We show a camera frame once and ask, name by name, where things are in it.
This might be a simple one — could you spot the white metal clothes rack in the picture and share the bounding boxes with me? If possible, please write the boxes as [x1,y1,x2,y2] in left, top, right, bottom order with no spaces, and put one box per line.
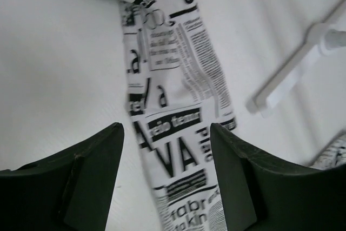
[244,0,346,167]

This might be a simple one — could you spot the newspaper print trousers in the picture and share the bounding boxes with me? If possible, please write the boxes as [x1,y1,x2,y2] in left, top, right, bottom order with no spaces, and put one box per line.
[116,0,236,230]

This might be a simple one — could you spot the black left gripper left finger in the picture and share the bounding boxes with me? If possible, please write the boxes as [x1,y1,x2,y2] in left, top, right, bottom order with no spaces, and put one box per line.
[1,123,124,230]

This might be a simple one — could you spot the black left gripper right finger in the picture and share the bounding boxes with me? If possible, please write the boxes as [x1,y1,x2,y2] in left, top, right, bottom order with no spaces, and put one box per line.
[210,123,345,230]

